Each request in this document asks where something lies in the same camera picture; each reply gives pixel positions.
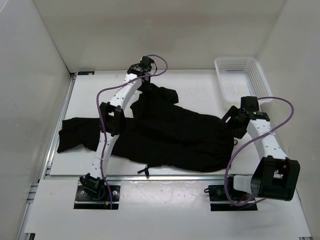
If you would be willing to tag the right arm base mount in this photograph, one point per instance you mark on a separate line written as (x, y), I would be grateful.
(220, 203)

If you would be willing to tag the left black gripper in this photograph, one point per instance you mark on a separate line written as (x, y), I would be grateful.
(149, 81)

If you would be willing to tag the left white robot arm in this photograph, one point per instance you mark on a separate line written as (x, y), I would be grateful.
(112, 123)

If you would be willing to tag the white plastic mesh basket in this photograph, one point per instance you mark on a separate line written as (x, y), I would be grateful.
(241, 77)

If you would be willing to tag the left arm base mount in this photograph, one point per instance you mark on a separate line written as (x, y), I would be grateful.
(87, 200)

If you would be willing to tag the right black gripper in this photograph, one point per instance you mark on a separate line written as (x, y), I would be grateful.
(231, 112)

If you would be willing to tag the black trousers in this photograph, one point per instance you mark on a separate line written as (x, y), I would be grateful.
(161, 133)

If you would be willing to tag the aluminium front rail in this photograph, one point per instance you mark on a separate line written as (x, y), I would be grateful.
(179, 177)

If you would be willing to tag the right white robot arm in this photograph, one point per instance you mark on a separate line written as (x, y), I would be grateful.
(276, 175)

